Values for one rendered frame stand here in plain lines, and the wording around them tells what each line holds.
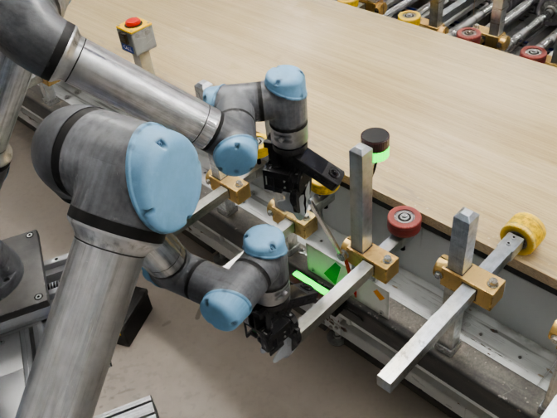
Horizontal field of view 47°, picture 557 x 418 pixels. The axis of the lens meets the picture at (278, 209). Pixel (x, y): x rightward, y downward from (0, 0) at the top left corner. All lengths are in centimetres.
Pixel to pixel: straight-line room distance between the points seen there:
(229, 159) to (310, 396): 136
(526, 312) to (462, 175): 36
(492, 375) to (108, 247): 101
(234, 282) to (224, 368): 134
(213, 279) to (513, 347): 86
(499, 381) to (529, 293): 22
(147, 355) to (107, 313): 174
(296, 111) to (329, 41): 108
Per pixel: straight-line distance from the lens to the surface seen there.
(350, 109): 190
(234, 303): 105
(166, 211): 73
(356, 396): 229
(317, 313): 139
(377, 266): 147
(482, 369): 153
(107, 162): 73
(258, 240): 110
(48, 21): 103
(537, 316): 164
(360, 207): 140
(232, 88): 120
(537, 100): 198
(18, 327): 143
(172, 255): 107
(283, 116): 120
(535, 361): 167
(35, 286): 136
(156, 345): 251
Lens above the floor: 195
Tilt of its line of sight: 42 degrees down
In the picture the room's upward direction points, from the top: 7 degrees counter-clockwise
